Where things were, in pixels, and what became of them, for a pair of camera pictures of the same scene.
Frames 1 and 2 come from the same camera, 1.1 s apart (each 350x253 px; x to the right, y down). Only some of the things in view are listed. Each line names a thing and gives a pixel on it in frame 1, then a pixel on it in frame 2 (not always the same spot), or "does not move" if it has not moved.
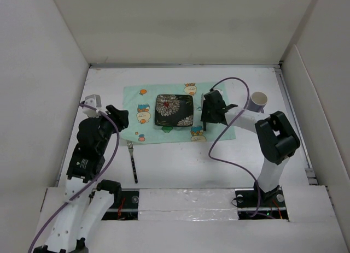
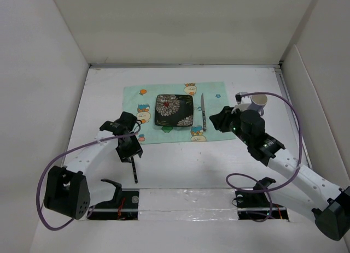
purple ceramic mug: (257, 100) does not move
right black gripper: (204, 116) → (220, 119)
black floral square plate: (174, 110) does not move
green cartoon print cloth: (139, 101) does not move
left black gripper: (120, 116) → (135, 149)
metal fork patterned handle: (130, 147) does not move
